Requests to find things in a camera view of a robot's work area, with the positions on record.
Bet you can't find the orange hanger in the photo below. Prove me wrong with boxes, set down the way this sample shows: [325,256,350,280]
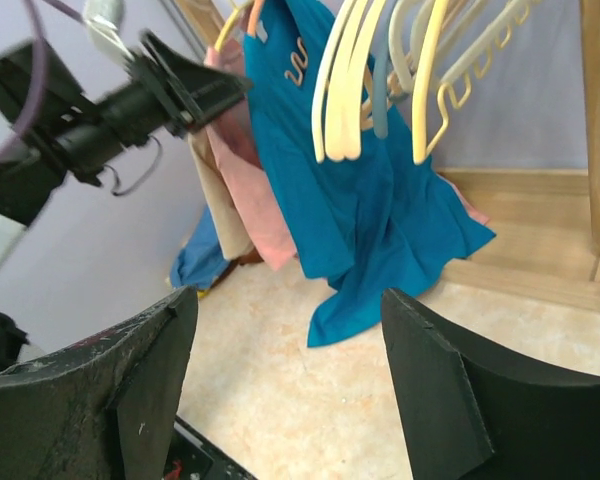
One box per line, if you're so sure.
[245,0,311,86]

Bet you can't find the white hanger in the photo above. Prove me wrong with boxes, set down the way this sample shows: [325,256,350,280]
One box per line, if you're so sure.
[387,1,531,95]

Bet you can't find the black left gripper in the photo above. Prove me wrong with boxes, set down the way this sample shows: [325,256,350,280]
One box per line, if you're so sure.
[126,29,253,137]

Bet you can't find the blue t-shirt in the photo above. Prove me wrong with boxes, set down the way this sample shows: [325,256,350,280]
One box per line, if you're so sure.
[243,1,494,347]

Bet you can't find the brown shirt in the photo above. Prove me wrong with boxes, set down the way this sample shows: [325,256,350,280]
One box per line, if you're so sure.
[225,248,263,274]

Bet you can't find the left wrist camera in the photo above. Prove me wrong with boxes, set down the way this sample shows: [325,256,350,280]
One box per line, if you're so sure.
[82,0,132,67]

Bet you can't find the light wooden hanger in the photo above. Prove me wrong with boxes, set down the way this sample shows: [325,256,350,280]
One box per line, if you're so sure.
[324,1,385,162]

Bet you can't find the blue hanger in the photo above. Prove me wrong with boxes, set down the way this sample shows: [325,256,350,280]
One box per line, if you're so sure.
[372,44,411,139]

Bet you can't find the pink hanging t-shirt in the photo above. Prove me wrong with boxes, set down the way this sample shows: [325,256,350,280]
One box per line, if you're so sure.
[202,37,491,272]

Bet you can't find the light blue ribbed shirt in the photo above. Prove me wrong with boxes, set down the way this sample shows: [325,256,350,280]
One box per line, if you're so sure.
[169,206,229,291]

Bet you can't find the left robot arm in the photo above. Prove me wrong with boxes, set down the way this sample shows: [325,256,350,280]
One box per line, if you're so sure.
[0,30,253,268]

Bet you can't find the yellow hanger holding pink shirt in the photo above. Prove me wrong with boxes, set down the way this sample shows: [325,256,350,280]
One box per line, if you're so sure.
[214,0,254,52]

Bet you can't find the wooden clothes rack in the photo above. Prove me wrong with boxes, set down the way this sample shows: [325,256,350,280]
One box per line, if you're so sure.
[172,0,600,314]

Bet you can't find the beige hanging t-shirt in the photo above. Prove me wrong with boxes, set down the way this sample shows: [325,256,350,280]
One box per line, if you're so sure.
[188,131,254,261]

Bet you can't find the cream wooden hanger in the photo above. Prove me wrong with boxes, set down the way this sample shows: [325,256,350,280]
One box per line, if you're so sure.
[311,1,373,163]

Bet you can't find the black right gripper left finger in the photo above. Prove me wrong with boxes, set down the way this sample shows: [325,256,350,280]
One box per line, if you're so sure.
[0,287,198,479]

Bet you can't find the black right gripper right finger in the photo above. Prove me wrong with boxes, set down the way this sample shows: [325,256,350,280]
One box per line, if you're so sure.
[381,289,600,479]

